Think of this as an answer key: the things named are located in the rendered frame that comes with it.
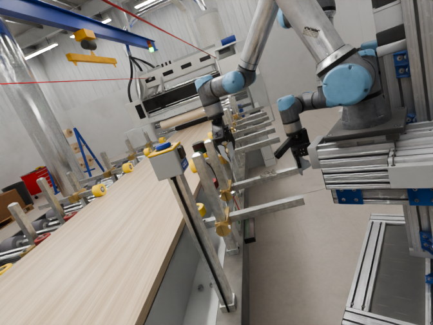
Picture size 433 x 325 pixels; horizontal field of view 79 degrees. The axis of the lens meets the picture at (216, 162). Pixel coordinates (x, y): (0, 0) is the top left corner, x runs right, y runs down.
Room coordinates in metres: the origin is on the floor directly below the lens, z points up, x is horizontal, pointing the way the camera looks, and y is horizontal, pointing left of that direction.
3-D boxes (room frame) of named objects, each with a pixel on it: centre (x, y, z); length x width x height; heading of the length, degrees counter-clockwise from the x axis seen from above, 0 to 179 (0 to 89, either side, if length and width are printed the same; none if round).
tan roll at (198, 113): (3.82, -0.02, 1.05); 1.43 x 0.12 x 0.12; 78
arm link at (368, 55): (0.85, -0.52, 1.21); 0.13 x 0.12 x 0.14; 138
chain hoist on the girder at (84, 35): (6.02, 1.64, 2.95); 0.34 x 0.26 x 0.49; 167
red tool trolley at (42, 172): (8.09, 5.27, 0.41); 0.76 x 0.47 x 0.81; 174
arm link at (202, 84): (1.09, -0.07, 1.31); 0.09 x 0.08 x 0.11; 48
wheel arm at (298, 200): (0.93, -0.05, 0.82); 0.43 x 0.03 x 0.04; 78
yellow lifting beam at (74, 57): (6.02, 1.64, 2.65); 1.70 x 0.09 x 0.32; 167
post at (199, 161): (0.91, 0.06, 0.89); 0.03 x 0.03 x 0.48; 78
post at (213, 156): (1.15, 0.00, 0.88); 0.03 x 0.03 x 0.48; 78
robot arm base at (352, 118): (0.85, -0.53, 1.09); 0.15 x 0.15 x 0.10
